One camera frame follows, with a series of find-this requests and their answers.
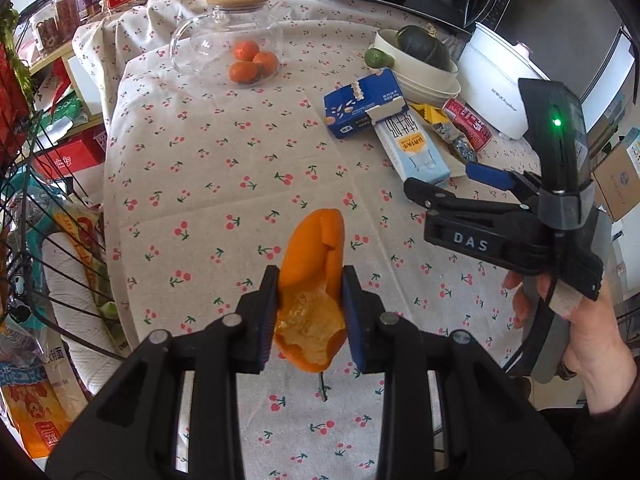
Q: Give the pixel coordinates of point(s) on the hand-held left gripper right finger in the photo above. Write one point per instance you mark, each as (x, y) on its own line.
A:
(355, 320)

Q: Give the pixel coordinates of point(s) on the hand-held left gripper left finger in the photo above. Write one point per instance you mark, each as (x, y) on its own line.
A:
(267, 320)

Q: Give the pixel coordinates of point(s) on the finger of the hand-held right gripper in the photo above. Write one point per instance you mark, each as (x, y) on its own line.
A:
(490, 174)
(435, 197)

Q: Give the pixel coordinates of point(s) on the orange bell pepper piece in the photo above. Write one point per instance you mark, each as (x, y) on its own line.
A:
(310, 270)

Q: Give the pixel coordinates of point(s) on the blue carton box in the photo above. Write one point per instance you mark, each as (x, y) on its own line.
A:
(355, 110)

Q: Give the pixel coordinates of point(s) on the person's right forearm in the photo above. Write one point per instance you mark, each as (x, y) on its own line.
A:
(600, 445)

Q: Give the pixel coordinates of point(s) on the person's right hand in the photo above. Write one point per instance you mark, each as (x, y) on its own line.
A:
(600, 350)

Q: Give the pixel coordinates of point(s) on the crumpled silver wrapper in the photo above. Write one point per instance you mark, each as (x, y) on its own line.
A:
(462, 147)

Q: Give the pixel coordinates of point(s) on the white and blue milk carton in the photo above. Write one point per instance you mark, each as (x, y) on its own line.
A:
(415, 152)

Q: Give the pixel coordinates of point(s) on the red drink can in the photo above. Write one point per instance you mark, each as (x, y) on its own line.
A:
(470, 122)

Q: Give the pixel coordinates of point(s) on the white electric cooking pot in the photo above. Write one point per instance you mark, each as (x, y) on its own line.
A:
(495, 90)

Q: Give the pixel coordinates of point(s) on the yellow wrapper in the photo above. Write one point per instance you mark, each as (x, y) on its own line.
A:
(430, 112)

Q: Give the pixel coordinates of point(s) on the stack of white bowls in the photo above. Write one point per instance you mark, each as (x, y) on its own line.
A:
(435, 94)

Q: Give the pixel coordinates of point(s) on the cream ceramic bowl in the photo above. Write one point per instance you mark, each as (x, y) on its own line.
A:
(415, 72)

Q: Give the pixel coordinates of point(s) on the brown cardboard box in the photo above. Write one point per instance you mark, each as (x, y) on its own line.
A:
(617, 180)

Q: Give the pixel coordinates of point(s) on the dark green pumpkin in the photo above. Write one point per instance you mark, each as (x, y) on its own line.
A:
(425, 46)

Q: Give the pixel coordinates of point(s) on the cherry print tablecloth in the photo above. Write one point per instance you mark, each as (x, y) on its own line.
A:
(200, 185)

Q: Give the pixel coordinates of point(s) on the green lime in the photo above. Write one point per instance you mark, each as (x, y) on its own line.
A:
(378, 57)

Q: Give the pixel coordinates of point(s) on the white paper towel roll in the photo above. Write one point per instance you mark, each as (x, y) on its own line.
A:
(75, 310)

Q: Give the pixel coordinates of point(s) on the orange snack package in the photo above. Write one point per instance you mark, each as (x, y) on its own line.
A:
(40, 410)

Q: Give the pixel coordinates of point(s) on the red cardboard box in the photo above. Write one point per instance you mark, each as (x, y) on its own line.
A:
(70, 160)

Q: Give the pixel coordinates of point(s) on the glass jug with wooden lid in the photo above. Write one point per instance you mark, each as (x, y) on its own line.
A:
(220, 30)

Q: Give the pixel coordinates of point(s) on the red bag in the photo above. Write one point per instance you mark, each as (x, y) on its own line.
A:
(12, 95)

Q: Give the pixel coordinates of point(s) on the clear jar with dried food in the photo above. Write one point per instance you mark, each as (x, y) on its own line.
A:
(89, 0)
(65, 12)
(44, 32)

